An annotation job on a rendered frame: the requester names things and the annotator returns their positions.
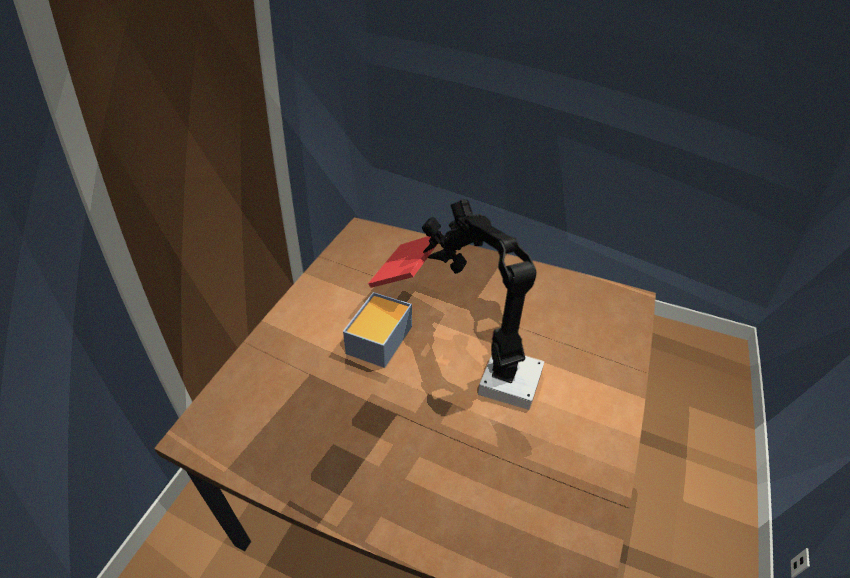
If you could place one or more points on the red box lid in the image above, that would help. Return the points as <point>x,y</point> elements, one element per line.
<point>403,263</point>

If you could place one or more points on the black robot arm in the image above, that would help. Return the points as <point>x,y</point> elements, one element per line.
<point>506,347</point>

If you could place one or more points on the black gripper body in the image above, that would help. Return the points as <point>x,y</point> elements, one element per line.
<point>449,243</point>

